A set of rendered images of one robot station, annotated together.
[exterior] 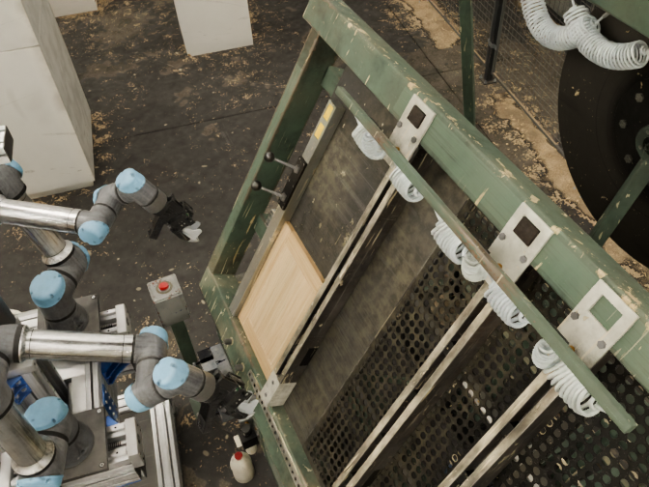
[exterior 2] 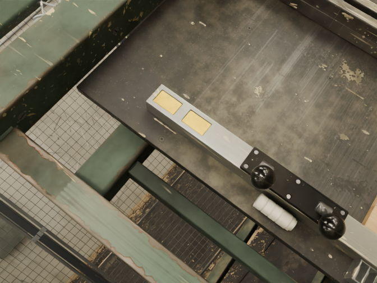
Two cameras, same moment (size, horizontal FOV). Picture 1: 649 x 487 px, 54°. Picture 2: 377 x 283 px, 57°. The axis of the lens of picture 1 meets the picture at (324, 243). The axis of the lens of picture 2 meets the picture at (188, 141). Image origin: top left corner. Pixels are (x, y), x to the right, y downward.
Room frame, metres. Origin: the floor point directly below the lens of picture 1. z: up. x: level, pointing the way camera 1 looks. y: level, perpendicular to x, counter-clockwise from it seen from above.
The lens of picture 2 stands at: (1.70, 0.63, 1.82)
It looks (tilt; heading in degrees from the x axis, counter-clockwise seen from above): 18 degrees down; 272
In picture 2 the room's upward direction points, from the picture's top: 44 degrees counter-clockwise
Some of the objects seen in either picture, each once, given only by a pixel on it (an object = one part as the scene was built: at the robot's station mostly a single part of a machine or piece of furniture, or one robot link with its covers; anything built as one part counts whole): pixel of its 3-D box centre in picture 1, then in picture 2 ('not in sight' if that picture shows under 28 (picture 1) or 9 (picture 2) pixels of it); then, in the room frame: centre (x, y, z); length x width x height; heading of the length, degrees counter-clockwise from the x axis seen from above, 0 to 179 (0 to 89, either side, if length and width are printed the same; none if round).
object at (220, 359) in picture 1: (224, 398); not in sight; (1.27, 0.43, 0.69); 0.50 x 0.14 x 0.24; 22
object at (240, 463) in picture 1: (241, 464); not in sight; (1.26, 0.45, 0.10); 0.10 x 0.10 x 0.20
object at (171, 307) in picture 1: (169, 300); not in sight; (1.65, 0.66, 0.84); 0.12 x 0.12 x 0.18; 22
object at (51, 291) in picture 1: (52, 293); not in sight; (1.43, 0.96, 1.20); 0.13 x 0.12 x 0.14; 168
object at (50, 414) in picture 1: (50, 422); not in sight; (0.93, 0.84, 1.20); 0.13 x 0.12 x 0.14; 4
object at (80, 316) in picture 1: (63, 315); not in sight; (1.42, 0.96, 1.09); 0.15 x 0.15 x 0.10
